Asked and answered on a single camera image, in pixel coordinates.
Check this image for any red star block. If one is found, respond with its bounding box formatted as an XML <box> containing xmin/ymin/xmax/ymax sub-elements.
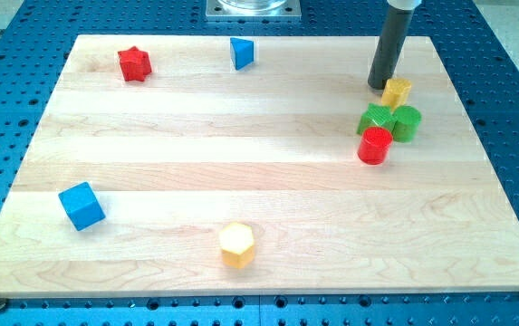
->
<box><xmin>118</xmin><ymin>46</ymin><xmax>152</xmax><ymax>82</ymax></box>

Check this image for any blue cube block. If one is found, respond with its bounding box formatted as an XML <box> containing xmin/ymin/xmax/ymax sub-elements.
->
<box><xmin>58</xmin><ymin>182</ymin><xmax>105</xmax><ymax>231</ymax></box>

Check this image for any green star block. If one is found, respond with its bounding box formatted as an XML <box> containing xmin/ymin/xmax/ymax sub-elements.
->
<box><xmin>356</xmin><ymin>103</ymin><xmax>396</xmax><ymax>135</ymax></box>

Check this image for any blue triangle block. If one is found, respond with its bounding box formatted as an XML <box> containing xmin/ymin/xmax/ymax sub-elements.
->
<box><xmin>229</xmin><ymin>37</ymin><xmax>255</xmax><ymax>71</ymax></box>

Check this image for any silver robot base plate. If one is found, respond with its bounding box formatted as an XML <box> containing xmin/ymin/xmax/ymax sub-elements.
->
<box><xmin>205</xmin><ymin>0</ymin><xmax>302</xmax><ymax>22</ymax></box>

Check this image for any red cylinder block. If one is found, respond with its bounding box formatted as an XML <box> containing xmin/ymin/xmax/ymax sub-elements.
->
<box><xmin>357</xmin><ymin>127</ymin><xmax>393</xmax><ymax>165</ymax></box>

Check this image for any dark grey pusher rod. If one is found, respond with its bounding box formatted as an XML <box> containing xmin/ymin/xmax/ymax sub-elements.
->
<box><xmin>368</xmin><ymin>5</ymin><xmax>414</xmax><ymax>90</ymax></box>

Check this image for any light wooden board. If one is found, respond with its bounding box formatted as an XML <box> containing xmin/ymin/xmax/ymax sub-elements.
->
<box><xmin>0</xmin><ymin>34</ymin><xmax>519</xmax><ymax>298</ymax></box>

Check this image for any white rod holder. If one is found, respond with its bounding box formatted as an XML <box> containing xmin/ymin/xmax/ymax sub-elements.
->
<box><xmin>387</xmin><ymin>0</ymin><xmax>422</xmax><ymax>11</ymax></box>

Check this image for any blue perforated metal table plate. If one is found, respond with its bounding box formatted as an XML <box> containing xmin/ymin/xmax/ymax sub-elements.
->
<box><xmin>0</xmin><ymin>0</ymin><xmax>519</xmax><ymax>325</ymax></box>

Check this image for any green cylinder block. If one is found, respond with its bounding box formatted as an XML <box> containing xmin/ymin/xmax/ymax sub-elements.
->
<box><xmin>392</xmin><ymin>106</ymin><xmax>422</xmax><ymax>143</ymax></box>

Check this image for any yellow hexagon block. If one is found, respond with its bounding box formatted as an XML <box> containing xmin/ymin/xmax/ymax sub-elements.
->
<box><xmin>219</xmin><ymin>223</ymin><xmax>255</xmax><ymax>269</ymax></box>

